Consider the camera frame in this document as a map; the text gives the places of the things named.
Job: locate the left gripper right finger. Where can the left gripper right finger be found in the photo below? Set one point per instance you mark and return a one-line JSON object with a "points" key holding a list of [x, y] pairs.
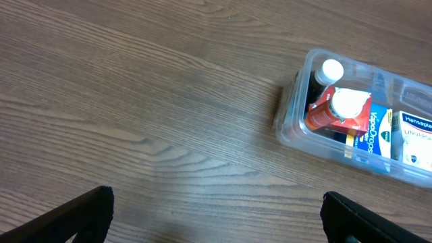
{"points": [[347, 221]]}

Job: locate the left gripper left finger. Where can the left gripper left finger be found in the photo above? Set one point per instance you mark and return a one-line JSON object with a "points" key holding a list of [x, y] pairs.
{"points": [[86, 218]]}

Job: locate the blue VapoDrops box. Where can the blue VapoDrops box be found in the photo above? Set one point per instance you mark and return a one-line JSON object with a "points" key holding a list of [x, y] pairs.
{"points": [[377, 139]]}

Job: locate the white Hansaplast plaster box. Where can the white Hansaplast plaster box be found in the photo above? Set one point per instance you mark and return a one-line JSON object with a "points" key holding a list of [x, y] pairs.
{"points": [[411, 140]]}

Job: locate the red medicine box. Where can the red medicine box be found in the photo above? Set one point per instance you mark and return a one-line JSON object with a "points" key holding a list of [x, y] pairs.
{"points": [[357, 123]]}

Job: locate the orange Redoxon tube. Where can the orange Redoxon tube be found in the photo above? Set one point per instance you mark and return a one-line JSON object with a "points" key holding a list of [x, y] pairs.
{"points": [[334, 109]]}

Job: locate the dark bottle white cap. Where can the dark bottle white cap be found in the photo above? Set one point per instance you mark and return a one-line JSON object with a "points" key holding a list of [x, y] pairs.
{"points": [[329, 72]]}

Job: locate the clear plastic container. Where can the clear plastic container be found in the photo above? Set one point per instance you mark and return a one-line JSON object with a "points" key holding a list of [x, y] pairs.
{"points": [[344, 109]]}

